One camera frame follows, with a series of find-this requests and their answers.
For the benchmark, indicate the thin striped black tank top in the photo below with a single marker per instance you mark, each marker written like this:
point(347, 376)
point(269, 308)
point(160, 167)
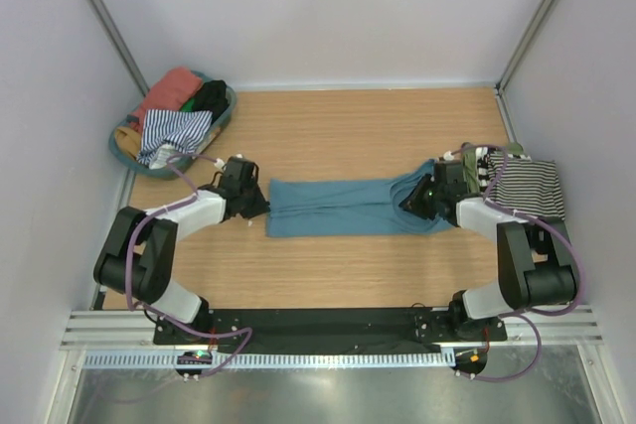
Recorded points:
point(526, 185)

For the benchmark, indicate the black garment in basket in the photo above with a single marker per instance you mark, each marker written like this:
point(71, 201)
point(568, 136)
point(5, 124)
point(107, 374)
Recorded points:
point(212, 96)

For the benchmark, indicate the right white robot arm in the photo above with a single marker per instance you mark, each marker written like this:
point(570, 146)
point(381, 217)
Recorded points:
point(537, 269)

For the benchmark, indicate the aluminium frame rail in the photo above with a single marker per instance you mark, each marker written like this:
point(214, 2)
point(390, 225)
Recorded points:
point(121, 329)

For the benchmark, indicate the white striped garment in basket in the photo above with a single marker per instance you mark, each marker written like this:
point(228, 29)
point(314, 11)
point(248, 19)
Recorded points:
point(183, 132)

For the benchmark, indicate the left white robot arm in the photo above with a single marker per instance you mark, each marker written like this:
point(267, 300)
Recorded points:
point(136, 259)

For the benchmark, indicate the light blue garment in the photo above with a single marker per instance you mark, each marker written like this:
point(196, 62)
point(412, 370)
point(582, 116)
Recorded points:
point(348, 208)

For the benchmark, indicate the green garment in basket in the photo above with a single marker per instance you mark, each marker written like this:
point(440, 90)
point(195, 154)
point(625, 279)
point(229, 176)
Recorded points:
point(188, 106)

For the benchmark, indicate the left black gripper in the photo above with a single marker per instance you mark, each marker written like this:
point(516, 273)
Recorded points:
point(260, 207)

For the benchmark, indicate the mustard brown garment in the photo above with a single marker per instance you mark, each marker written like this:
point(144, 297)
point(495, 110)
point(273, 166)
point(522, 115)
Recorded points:
point(128, 141)

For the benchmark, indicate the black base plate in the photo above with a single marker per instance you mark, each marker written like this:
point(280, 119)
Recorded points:
point(347, 327)

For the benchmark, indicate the wide striped folded tank top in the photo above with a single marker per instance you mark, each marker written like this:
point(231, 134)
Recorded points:
point(482, 156)

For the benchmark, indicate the olive green folded tank top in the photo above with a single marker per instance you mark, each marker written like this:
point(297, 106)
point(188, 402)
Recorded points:
point(469, 165)

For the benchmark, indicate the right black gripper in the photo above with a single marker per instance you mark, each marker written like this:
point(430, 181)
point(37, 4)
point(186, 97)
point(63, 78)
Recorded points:
point(413, 202)

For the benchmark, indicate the slotted white cable duct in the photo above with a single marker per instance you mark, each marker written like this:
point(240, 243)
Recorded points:
point(193, 360)

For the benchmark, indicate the coral red garment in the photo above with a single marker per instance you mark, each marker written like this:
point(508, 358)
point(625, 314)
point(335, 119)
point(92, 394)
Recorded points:
point(174, 89)

